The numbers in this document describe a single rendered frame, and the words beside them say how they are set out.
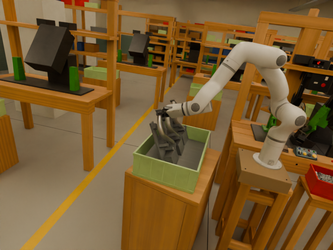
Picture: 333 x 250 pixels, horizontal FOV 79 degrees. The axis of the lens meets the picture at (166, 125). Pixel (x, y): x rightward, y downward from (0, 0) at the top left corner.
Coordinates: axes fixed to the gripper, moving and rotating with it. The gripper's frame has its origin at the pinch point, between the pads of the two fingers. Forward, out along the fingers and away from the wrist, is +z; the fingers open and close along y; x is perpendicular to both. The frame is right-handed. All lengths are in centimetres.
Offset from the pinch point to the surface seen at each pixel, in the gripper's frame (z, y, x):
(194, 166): -10.9, -33.8, 26.7
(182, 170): -9.0, -12.0, 33.3
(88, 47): 338, -225, -400
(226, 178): -25, -93, 26
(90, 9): 282, -158, -452
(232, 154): -34, -75, 9
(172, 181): -0.9, -17.4, 38.6
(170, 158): 1.4, -19.3, 23.2
